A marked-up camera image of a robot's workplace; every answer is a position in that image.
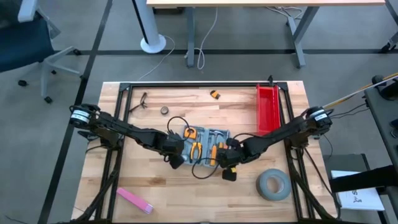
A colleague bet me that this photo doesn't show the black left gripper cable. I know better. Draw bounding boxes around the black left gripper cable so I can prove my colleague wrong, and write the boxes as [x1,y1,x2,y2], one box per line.
[167,116,191,138]

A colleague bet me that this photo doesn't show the grey column with round base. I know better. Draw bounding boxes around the grey column with round base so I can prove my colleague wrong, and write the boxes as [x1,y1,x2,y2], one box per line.
[132,0,167,54]

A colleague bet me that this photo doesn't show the black side table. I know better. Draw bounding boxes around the black side table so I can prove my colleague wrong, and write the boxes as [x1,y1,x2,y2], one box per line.
[363,74,398,224]

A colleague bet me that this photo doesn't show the yellow-handled pliers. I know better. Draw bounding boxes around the yellow-handled pliers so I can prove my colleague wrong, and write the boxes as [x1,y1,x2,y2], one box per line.
[190,141,203,163]

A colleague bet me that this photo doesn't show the black arm base connector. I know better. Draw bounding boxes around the black arm base connector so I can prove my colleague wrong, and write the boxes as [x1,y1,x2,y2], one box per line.
[77,130,97,141]

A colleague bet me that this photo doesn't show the yellow and white rod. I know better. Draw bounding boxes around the yellow and white rod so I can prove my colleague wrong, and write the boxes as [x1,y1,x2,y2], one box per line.
[310,73,398,114]

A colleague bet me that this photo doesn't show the white paper sheet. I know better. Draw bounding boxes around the white paper sheet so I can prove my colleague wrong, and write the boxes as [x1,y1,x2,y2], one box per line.
[331,170,386,212]

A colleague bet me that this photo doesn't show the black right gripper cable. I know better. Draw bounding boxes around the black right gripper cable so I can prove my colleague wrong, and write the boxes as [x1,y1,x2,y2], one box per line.
[192,133,259,180]

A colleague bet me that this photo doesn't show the grey duct tape roll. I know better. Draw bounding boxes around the grey duct tape roll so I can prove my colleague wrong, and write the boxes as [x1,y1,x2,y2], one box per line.
[256,169,292,202]

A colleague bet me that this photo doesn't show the red plastic bin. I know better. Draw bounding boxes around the red plastic bin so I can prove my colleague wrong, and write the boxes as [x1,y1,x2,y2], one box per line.
[255,83,282,136]

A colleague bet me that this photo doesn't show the thick white cable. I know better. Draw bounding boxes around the thick white cable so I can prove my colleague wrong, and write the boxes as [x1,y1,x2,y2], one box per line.
[185,7,218,71]

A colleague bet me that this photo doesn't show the black flat bar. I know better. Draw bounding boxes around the black flat bar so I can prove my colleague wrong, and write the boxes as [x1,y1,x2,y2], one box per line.
[328,164,398,194]

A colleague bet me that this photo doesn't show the pink flat bar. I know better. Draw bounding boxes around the pink flat bar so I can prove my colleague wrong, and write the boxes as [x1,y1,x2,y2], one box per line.
[116,187,155,215]

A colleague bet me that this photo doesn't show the blue-grey plastic tool case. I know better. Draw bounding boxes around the blue-grey plastic tool case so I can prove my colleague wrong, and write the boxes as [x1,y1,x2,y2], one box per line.
[182,125,233,167]

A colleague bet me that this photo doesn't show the orange tape measure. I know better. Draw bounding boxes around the orange tape measure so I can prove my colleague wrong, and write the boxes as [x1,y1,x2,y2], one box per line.
[183,126,198,140]

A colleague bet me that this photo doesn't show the thin white cable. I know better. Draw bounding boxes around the thin white cable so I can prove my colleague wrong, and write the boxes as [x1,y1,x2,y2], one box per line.
[136,35,177,82]

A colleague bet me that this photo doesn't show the wooden desk with grey legs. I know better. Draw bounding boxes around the wooden desk with grey legs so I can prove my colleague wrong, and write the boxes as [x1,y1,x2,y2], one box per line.
[146,0,386,69]

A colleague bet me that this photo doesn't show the black rounded device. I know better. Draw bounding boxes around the black rounded device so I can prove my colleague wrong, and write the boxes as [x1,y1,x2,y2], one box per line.
[371,74,398,101]

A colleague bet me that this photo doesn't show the orange-handled claw hammer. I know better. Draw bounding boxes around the orange-handled claw hammer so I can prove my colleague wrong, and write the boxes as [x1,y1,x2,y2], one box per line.
[208,130,224,167]

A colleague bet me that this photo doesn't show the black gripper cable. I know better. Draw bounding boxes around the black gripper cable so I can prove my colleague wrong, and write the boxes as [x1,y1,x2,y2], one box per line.
[192,133,259,180]
[167,116,191,138]

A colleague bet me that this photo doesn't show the grey office chair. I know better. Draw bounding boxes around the grey office chair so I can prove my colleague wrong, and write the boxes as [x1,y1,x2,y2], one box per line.
[0,0,83,105]

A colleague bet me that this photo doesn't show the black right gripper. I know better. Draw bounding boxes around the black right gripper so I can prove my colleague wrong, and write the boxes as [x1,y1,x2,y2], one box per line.
[217,138,249,182]

